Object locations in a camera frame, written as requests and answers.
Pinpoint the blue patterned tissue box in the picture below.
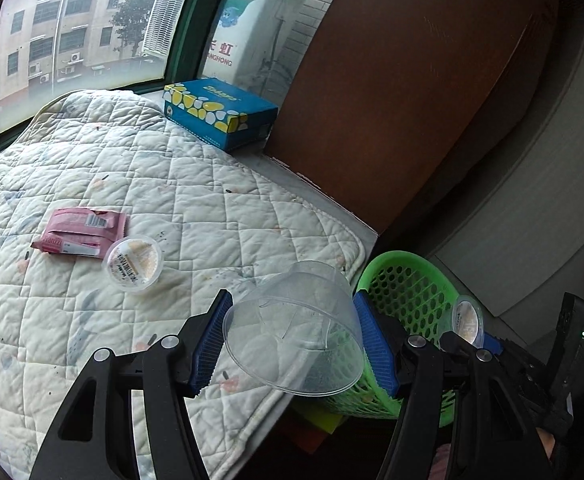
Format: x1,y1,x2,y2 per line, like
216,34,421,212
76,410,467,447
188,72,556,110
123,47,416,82
163,77,279,152

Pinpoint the brown wooden board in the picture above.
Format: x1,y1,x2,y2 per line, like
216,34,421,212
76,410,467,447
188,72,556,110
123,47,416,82
263,0,563,238

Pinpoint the green perforated plastic basket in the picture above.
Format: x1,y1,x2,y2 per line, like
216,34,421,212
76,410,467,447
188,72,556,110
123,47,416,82
317,251,460,428

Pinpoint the clear plastic cup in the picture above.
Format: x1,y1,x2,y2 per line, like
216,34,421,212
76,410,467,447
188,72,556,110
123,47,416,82
222,260,365,395

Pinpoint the small plastic pudding cup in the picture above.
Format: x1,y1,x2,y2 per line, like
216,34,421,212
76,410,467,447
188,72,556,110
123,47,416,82
451,294,486,348
102,235,166,294

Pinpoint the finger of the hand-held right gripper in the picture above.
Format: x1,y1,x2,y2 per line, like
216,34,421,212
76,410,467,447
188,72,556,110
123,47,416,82
441,331,504,361

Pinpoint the green window frame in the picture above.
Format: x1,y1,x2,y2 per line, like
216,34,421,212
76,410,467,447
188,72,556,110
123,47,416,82
0,0,353,153

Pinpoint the white louvered outdoor unit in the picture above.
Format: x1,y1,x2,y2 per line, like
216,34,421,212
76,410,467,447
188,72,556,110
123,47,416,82
140,0,195,59

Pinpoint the apartment building outside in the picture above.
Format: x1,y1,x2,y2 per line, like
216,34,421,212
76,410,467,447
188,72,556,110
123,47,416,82
0,0,173,106

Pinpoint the pink snack wrapper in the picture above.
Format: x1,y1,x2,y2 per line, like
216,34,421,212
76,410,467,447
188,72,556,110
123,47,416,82
30,232,112,259
42,208,130,241

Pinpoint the white quilted mat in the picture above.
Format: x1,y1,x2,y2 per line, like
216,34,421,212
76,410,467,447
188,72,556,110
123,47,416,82
0,89,367,480

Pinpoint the person's right forearm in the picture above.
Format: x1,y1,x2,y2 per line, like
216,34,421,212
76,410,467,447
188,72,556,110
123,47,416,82
534,427,558,466

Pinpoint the yellow-green box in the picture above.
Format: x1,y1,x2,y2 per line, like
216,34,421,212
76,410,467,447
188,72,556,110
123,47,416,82
292,399,345,434

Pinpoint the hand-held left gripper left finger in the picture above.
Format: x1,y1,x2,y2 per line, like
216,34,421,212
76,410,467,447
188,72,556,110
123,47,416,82
29,287,235,480

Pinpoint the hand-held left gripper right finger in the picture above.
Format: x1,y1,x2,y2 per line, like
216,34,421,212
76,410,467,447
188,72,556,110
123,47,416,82
353,291,543,480

